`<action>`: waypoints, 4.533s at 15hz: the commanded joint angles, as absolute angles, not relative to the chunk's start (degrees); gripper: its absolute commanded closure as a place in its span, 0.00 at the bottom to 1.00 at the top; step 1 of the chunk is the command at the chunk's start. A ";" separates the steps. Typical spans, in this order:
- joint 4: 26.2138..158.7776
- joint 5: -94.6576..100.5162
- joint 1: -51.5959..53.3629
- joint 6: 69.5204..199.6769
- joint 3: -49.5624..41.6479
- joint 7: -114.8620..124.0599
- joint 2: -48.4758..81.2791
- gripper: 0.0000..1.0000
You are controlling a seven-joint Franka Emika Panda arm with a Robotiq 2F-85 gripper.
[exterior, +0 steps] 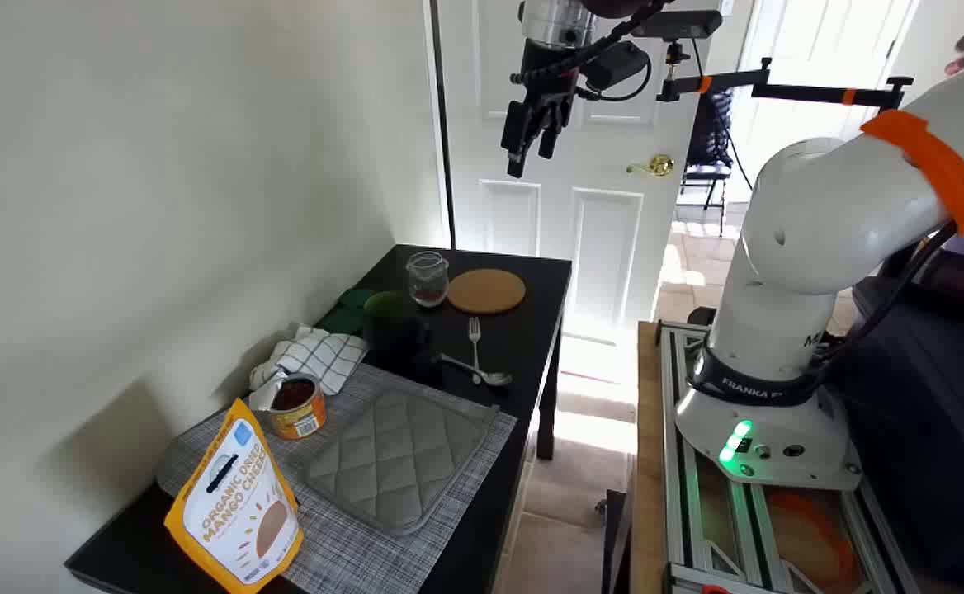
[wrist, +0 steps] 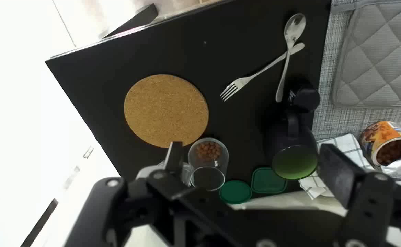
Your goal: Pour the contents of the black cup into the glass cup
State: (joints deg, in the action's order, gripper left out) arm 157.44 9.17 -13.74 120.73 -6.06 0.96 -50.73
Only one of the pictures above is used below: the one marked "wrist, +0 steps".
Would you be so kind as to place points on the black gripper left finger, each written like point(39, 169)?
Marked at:
point(174, 155)

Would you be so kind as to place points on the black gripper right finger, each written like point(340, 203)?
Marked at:
point(343, 172)

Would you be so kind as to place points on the clear glass cup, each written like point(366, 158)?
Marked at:
point(208, 159)

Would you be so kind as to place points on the white checkered cloth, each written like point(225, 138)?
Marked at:
point(347, 144)

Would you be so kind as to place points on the round cork trivet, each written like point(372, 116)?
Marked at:
point(167, 110)

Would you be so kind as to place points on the orange printed can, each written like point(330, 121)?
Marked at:
point(384, 139)

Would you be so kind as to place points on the grey woven placemat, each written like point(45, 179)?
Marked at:
point(333, 118)

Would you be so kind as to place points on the round green lid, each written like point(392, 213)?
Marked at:
point(236, 192)

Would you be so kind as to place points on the square green lid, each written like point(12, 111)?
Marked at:
point(269, 181)

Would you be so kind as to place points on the small black cap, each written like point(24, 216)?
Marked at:
point(306, 99)

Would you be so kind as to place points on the silver fork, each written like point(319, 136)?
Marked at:
point(256, 74)

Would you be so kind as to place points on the black side table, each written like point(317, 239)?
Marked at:
point(229, 50)

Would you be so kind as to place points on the grey quilted pot holder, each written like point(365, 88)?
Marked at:
point(384, 55)

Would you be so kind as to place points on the silver spoon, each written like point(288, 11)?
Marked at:
point(295, 28)

